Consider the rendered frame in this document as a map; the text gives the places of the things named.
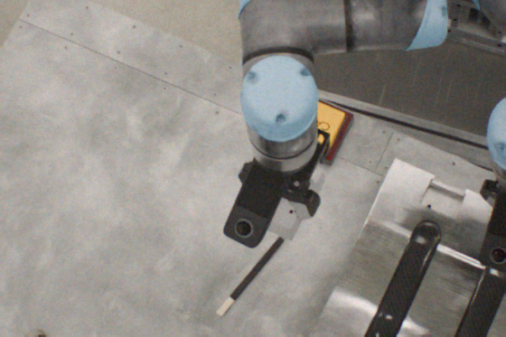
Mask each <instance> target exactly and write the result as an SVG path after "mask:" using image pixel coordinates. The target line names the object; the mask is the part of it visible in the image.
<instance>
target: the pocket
mask: <svg viewBox="0 0 506 337"><path fill-rule="evenodd" d="M465 195H466V193H464V191H462V190H460V189H457V188H455V187H451V186H449V185H447V184H444V183H442V182H439V181H438V180H436V179H431V180H430V182H429V184H428V186H427V188H426V191H425V193H424V195H423V198H422V200H421V202H420V203H419V204H421V205H423V206H425V207H429V208H431V209H434V210H436V211H438V212H441V213H443V214H444V215H447V216H449V217H451V218H453V219H456V218H457V215H458V213H459V210H460V207H461V205H462V203H463V200H464V197H465Z"/></svg>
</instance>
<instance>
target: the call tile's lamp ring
mask: <svg viewBox="0 0 506 337"><path fill-rule="evenodd" d="M319 102H320V103H322V104H324V105H326V106H328V107H330V108H334V109H336V110H339V111H341V112H342V113H344V114H345V116H346V117H347V118H346V120H345V122H344V124H343V126H342V129H341V131H340V133H339V135H338V137H337V139H336V141H335V143H334V145H333V148H332V150H331V152H330V153H329V154H328V155H327V156H326V157H325V159H327V160H329V161H332V159H333V156H334V154H335V152H336V150H337V148H338V146H339V144H340V142H341V141H342V137H343V135H344V133H345V131H346V129H347V127H348V125H349V124H350V122H351V119H352V117H353V114H352V113H349V112H347V111H345V110H342V109H340V108H337V107H335V106H333V105H330V104H328V103H325V102H323V101H321V100H319Z"/></svg>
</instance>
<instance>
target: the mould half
mask: <svg viewBox="0 0 506 337"><path fill-rule="evenodd" d="M434 177H435V176H434V175H433V174H431V173H427V172H425V171H423V170H421V169H419V168H417V167H415V166H413V165H411V164H407V163H405V162H402V161H400V160H399V159H396V158H395V159H394V161H393V163H392V165H391V167H390V168H389V172H388V174H387V176H386V178H385V180H384V182H383V184H382V186H381V188H380V190H379V193H378V195H377V197H376V200H375V202H374V203H373V205H372V207H371V209H370V213H369V215H368V217H367V219H366V221H365V223H364V225H363V227H362V229H361V233H360V235H359V237H358V238H357V240H356V242H355V245H354V247H353V249H352V251H351V254H350V256H349V258H348V260H347V262H346V264H345V267H344V269H343V271H342V273H341V275H340V277H339V280H338V282H337V284H336V286H335V287H334V289H333V291H332V294H331V296H330V298H329V300H328V302H327V304H326V306H325V307H324V309H323V311H322V313H321V315H320V317H319V319H318V321H317V323H316V325H315V326H314V328H313V329H312V331H311V333H310V335H309V337H363V336H364V334H365V332H366V331H367V329H368V328H369V326H370V323H371V321H372V318H373V316H374V314H375V313H376V311H377V309H378V307H379V305H380V301H381V299H382V297H383V296H384V294H385V292H386V290H387V288H388V286H389V282H390V280H391V278H392V276H393V274H394V272H395V270H396V268H397V265H398V262H399V260H400V258H401V256H402V254H403V251H404V249H405V247H406V245H407V243H408V240H409V237H410V235H411V233H412V230H413V228H415V227H416V226H417V224H418V223H419V222H421V221H423V220H431V221H434V222H435V223H436V224H437V225H438V226H439V228H440V229H441V241H440V243H439V245H438V248H437V250H436V253H435V254H434V257H433V259H432V260H431V262H430V265H429V267H428V269H427V272H426V274H425V276H424V279H423V281H422V283H421V285H420V287H419V289H418V291H417V295H416V297H415V299H414V301H413V304H412V305H411V306H410V309H409V311H408V314H407V317H406V319H405V321H404V323H403V325H402V327H401V330H400V332H399V334H398V337H454V335H455V333H456V331H457V328H458V326H459V324H460V322H461V320H462V319H463V316H464V312H465V310H466V308H467V305H468V304H469V301H470V299H471V297H472V294H473V291H474V289H475V288H476V286H477V283H478V281H479V279H480V276H481V274H482V272H483V269H484V267H485V266H484V265H482V264H481V263H480V262H479V260H478V258H479V256H480V253H481V250H482V247H483V242H484V238H485V235H486V231H487V227H488V224H489V220H490V217H491V214H492V206H490V205H489V204H488V203H487V201H484V200H483V198H482V196H481V195H480V194H477V193H475V192H471V191H469V190H467V189H465V192H464V193H466V195H465V197H464V200H463V203H462V205H461V207H460V210H459V213H458V215H457V218H456V219H453V218H451V217H449V216H447V215H444V214H443V213H441V212H438V211H436V210H434V209H431V208H429V207H425V206H423V205H421V204H419V203H420V202H421V200H422V198H423V195H424V193H425V191H426V188H427V186H428V184H429V182H430V180H431V179H434ZM486 337H506V292H505V294H504V297H503V298H502V301H501V304H500V307H499V309H498V312H497V314H496V315H495V318H494V319H493V322H492V325H491V328H490V330H489V332H488V334H487V336H486Z"/></svg>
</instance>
